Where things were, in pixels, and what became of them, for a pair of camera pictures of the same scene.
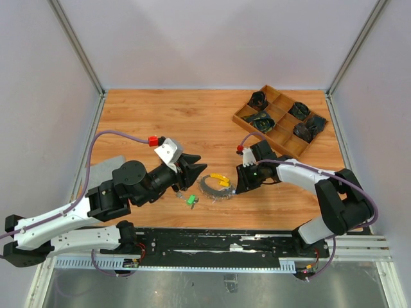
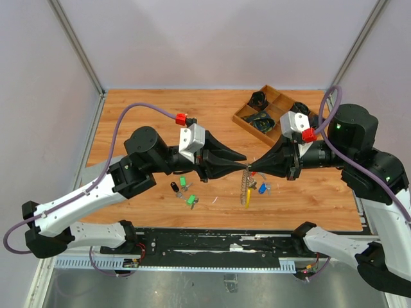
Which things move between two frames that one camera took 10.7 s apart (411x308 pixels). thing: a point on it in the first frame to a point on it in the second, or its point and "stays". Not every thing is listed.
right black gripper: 244,183 to 284,158
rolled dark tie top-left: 258,101 stays
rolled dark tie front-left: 261,121 stays
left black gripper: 185,176 to 210,167
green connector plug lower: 192,200 stays
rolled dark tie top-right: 300,110 stays
